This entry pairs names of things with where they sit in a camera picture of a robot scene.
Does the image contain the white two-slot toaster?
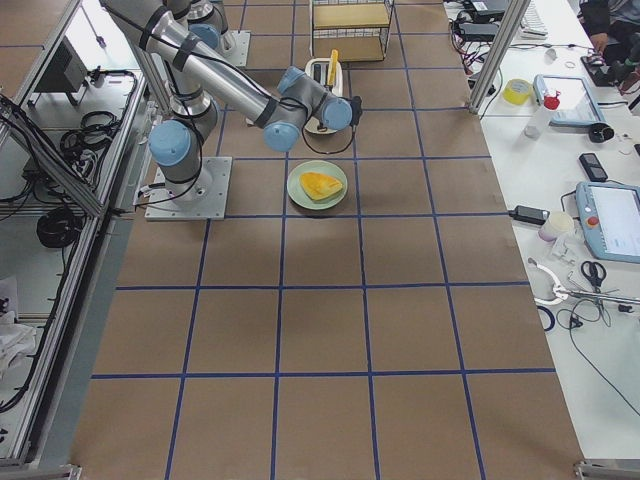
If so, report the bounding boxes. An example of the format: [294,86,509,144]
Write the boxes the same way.
[303,56,346,136]

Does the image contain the golden triangular bread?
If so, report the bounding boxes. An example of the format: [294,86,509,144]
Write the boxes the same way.
[299,171,344,201]

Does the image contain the light green plate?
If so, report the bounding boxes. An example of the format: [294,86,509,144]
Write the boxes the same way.
[287,160,348,210]

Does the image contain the toast bread slice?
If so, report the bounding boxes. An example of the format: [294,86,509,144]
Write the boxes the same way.
[326,49,339,89]

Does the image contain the black power brick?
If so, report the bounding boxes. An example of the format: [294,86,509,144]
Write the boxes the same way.
[508,205,550,226]

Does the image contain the white plastic cup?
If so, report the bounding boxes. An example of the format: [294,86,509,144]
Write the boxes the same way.
[538,211,575,242]

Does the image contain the yellow tape roll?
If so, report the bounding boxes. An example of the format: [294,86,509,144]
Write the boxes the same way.
[502,78,532,105]

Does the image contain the white bottle red cap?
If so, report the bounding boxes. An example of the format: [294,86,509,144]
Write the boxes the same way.
[523,91,560,139]

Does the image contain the black scissors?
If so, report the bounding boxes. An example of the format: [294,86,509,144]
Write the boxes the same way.
[580,260,607,293]

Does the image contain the teach pendant far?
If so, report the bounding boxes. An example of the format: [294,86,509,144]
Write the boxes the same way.
[533,74,605,127]

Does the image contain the teach pendant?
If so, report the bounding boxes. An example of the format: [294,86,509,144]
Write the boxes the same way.
[560,181,639,264]
[533,74,605,127]

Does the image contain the teach pendant near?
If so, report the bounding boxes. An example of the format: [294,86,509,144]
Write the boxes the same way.
[560,181,639,264]

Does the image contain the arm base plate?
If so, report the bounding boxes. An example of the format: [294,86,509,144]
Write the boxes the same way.
[218,30,251,68]
[143,157,232,221]

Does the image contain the wire and wood shelf box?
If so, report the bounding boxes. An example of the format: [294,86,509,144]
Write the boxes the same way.
[309,0,396,64]

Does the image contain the aluminium frame post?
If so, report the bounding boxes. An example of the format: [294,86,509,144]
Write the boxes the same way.
[468,0,530,114]

